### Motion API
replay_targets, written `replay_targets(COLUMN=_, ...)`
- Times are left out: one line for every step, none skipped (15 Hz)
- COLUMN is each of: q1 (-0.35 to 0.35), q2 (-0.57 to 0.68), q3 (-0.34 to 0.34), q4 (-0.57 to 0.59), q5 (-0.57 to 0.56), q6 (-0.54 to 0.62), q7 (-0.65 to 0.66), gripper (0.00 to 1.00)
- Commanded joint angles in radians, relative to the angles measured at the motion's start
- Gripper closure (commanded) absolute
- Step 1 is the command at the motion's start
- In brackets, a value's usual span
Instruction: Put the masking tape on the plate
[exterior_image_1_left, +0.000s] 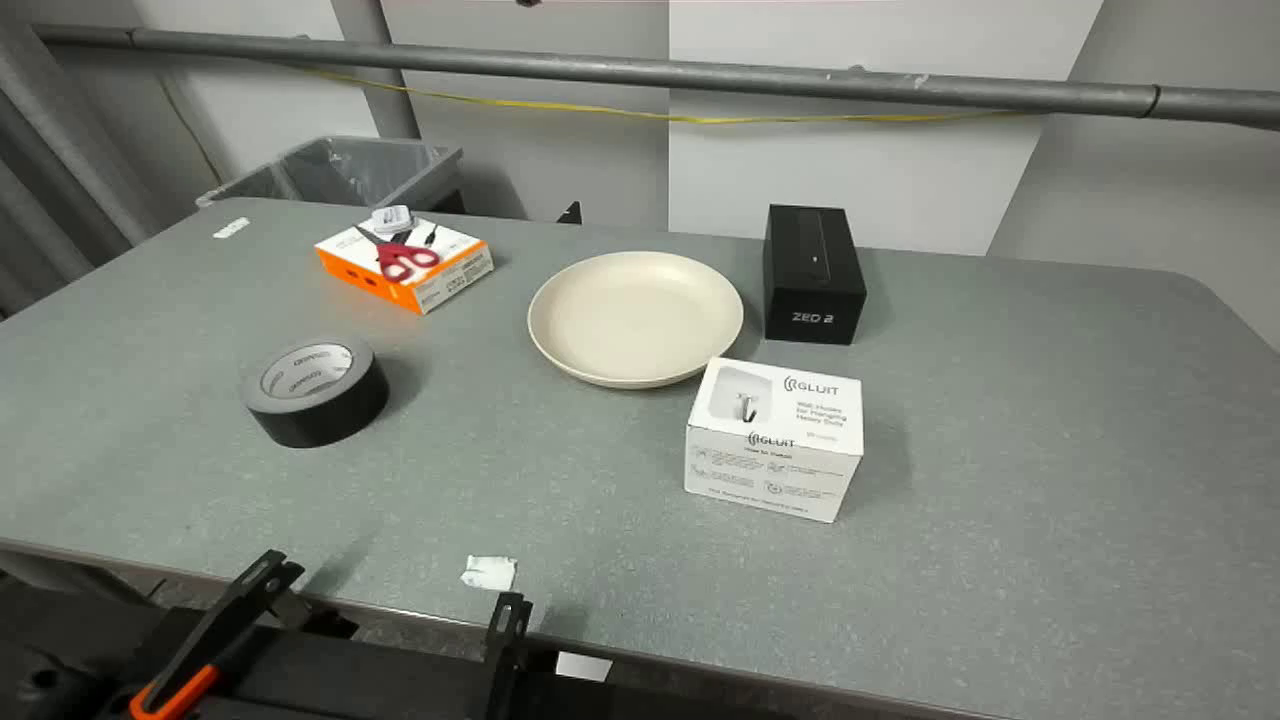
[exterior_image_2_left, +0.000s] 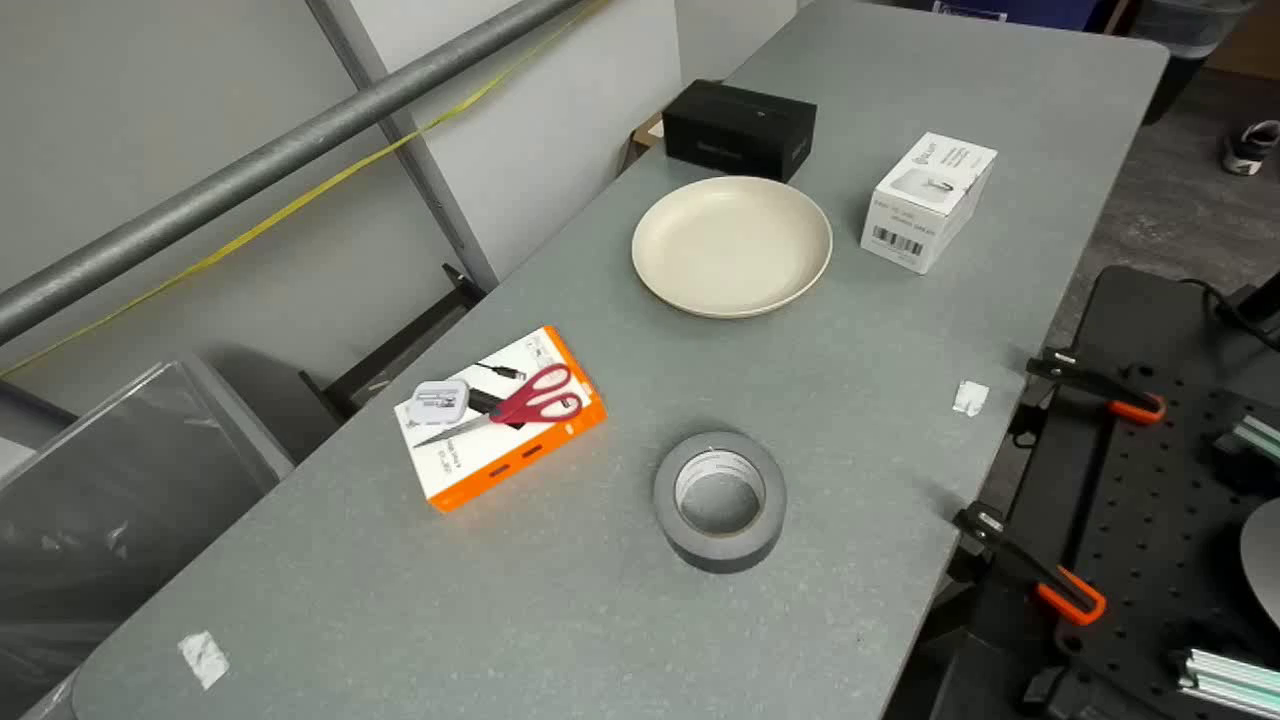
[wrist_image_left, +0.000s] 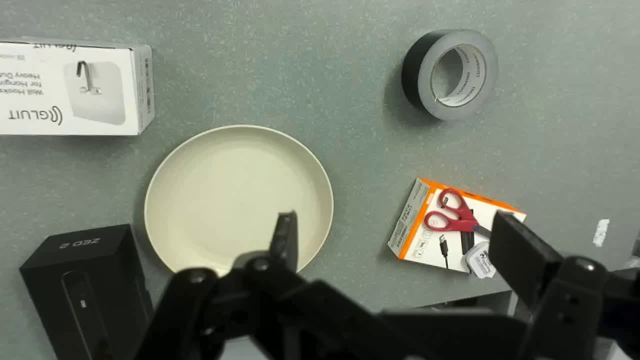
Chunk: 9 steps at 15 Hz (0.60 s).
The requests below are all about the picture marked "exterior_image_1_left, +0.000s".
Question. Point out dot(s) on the black masking tape roll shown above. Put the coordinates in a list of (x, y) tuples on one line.
[(320, 422)]

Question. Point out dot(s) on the beige round plate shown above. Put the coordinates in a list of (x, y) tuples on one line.
[(632, 323)]

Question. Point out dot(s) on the white tape piece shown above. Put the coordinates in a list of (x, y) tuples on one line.
[(490, 572), (228, 224)]

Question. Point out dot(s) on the white printed carton box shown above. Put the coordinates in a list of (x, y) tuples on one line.
[(772, 440)]

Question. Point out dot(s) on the black rectangular box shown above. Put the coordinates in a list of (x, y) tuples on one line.
[(814, 273)]

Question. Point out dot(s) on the orange and white flat box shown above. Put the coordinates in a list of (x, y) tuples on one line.
[(461, 265)]

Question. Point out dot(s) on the grey metal pipe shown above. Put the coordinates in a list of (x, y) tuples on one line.
[(664, 75)]

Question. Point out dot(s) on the white label sticker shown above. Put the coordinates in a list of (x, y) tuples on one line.
[(580, 664)]

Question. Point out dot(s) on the grey plastic bin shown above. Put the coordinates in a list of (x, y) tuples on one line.
[(344, 169)]

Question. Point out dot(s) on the black bracket behind table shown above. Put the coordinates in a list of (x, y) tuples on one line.
[(571, 214)]

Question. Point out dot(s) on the grey vertical metal post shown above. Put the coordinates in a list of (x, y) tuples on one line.
[(378, 83)]

